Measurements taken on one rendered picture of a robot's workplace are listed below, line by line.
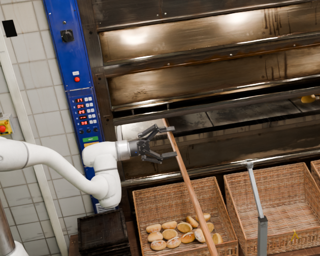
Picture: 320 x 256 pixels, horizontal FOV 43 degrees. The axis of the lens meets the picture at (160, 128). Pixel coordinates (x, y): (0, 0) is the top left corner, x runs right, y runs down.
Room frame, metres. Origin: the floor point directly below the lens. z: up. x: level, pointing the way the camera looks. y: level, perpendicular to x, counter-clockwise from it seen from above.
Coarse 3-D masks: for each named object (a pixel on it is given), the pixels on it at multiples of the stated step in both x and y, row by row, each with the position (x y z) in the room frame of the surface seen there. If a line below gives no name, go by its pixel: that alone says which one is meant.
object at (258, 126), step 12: (252, 120) 2.22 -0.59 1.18; (264, 120) 2.20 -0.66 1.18; (276, 120) 2.18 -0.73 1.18; (288, 120) 2.18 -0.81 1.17; (300, 120) 2.19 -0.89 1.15; (180, 132) 2.18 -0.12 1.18; (192, 132) 2.16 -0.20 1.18; (204, 132) 2.15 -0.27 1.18; (216, 132) 2.15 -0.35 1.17; (228, 132) 2.15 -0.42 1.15; (156, 144) 2.12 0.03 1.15
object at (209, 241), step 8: (168, 136) 2.13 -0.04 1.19; (176, 144) 2.01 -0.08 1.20; (184, 168) 1.75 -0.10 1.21; (184, 176) 1.68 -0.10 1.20; (192, 192) 1.55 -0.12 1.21; (192, 200) 1.49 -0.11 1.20; (200, 208) 1.43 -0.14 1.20; (200, 216) 1.37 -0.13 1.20; (200, 224) 1.33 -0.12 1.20; (208, 232) 1.27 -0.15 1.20; (208, 240) 1.22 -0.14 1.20; (208, 248) 1.19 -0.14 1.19
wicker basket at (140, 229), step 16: (144, 192) 2.07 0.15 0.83; (160, 192) 2.08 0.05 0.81; (208, 192) 2.09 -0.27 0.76; (144, 208) 2.04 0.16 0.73; (160, 208) 2.04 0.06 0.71; (176, 208) 2.05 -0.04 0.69; (192, 208) 2.05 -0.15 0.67; (208, 208) 2.06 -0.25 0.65; (224, 208) 1.90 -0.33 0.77; (144, 224) 2.01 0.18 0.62; (160, 224) 2.02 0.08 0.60; (224, 224) 1.91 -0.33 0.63; (144, 240) 1.90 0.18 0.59; (224, 240) 1.81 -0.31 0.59
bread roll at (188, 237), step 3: (183, 234) 1.85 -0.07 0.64; (186, 234) 1.85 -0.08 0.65; (189, 234) 1.84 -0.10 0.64; (192, 234) 1.85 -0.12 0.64; (183, 237) 1.83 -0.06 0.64; (186, 237) 1.83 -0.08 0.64; (189, 237) 1.83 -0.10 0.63; (192, 237) 1.83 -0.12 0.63; (183, 240) 1.82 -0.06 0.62; (186, 240) 1.82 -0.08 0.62; (189, 240) 1.82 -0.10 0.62; (192, 240) 1.83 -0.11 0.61
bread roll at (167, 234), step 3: (165, 231) 1.89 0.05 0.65; (168, 231) 1.89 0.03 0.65; (171, 231) 1.89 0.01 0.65; (174, 231) 1.88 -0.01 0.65; (162, 234) 1.89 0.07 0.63; (165, 234) 1.88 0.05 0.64; (168, 234) 1.87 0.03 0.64; (171, 234) 1.87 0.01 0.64; (174, 234) 1.87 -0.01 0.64; (177, 234) 1.87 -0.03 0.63; (165, 237) 1.87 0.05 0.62; (168, 237) 1.86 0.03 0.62; (171, 237) 1.86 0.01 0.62
